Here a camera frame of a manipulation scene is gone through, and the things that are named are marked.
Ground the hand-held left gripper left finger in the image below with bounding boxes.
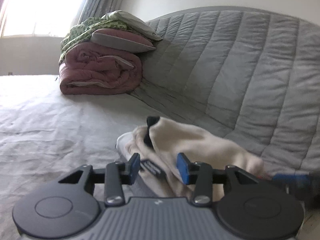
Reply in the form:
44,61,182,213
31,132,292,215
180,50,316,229
58,152,141,207

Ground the pink grey pillow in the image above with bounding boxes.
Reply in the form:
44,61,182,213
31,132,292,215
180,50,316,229
90,28,156,53

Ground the grey sheeted bed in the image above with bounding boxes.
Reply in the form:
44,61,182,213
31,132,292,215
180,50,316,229
0,74,320,240

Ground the green patterned blanket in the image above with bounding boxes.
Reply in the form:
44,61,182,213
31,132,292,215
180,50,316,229
59,17,128,65

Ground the cream pillow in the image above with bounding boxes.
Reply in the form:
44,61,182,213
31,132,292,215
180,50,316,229
101,10,163,41

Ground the grey padded headboard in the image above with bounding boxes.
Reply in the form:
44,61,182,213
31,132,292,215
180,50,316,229
127,6,320,180

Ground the bright window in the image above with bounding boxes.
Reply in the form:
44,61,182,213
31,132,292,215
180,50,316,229
0,0,93,38

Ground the white folded cloth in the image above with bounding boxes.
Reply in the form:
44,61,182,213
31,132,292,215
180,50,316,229
115,131,140,155

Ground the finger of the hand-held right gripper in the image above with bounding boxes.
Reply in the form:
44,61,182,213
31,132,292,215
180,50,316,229
272,174,312,187

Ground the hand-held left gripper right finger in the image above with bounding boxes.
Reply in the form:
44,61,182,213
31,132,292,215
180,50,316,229
176,152,260,207

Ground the beige black-sleeved bear shirt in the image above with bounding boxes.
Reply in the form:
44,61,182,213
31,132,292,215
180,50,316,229
125,116,265,198

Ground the pink folded quilt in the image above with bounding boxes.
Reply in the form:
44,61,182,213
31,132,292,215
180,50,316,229
59,42,143,95

